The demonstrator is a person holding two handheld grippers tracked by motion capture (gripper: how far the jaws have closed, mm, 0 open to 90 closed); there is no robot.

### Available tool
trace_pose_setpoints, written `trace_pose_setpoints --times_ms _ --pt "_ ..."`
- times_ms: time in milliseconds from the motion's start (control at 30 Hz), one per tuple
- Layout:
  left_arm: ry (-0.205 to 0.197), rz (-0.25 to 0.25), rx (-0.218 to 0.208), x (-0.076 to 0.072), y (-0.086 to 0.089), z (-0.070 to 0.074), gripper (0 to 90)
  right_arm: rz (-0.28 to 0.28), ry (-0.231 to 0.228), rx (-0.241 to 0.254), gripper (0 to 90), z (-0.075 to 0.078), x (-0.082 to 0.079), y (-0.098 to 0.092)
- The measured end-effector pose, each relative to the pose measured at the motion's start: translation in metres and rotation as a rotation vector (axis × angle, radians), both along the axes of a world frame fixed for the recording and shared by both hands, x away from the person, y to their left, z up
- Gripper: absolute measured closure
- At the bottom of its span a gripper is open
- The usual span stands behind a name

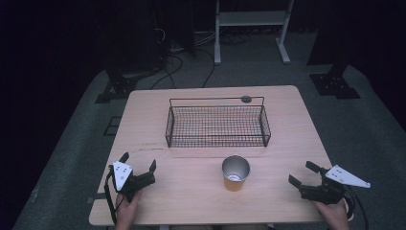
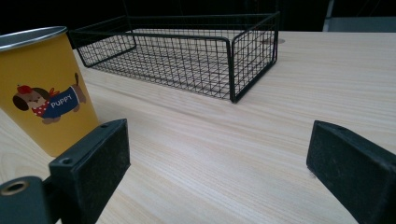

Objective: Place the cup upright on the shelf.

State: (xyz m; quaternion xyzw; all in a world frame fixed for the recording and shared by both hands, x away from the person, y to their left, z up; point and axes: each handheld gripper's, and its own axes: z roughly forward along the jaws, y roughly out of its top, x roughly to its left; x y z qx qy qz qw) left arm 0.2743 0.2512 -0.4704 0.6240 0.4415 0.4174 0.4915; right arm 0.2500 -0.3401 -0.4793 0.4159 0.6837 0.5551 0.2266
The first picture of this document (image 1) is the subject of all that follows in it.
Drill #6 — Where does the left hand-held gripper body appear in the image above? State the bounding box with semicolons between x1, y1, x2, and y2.
109;160;157;203

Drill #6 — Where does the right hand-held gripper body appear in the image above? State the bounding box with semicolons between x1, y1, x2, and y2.
299;164;372;206

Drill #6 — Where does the person's right hand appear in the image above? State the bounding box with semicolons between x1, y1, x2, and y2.
313;198;352;230

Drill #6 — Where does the person's left hand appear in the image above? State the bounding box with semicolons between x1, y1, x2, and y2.
115;190;144;230

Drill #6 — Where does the orange paper cup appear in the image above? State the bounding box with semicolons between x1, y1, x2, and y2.
221;154;252;193

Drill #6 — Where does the black stand base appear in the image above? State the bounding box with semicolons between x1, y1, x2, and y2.
308;61;362;101
94;68;140;104

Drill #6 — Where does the white metal stand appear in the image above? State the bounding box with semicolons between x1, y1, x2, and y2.
214;0;295;66

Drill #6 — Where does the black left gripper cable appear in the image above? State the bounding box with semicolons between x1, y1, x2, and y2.
102;164;119;225

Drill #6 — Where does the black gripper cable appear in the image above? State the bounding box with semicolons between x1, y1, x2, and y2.
343;186;371;230
102;164;119;225

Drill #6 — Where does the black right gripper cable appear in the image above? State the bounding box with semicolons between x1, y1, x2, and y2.
343;186;371;230

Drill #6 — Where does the black wire basket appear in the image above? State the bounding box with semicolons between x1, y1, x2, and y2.
165;96;272;149

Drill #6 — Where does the black floor cable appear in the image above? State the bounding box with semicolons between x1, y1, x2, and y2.
148;53;185;91
194;47;216;89

